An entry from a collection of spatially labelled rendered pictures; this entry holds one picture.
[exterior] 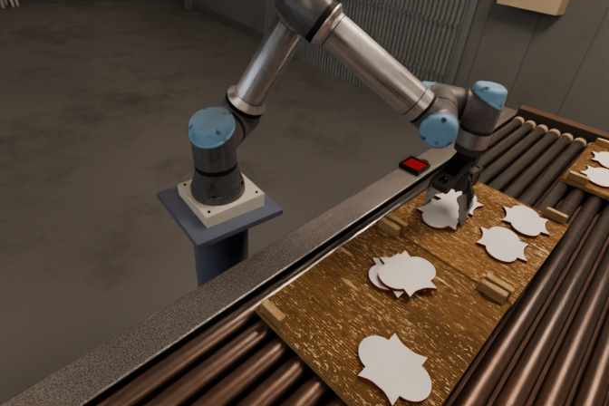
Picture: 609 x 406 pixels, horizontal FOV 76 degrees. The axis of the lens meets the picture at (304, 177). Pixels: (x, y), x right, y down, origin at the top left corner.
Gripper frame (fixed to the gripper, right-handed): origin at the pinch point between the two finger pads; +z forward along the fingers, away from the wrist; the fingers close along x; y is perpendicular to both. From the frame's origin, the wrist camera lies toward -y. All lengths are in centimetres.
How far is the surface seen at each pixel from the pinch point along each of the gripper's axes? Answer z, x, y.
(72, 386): 7, 17, -87
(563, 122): -4, -1, 101
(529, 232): -0.1, -19.0, 12.1
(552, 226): 0.5, -22.0, 21.8
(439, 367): 3.2, -22.1, -39.2
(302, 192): 91, 121, 76
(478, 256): 1.7, -13.8, -6.0
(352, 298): 3.1, -2.0, -39.7
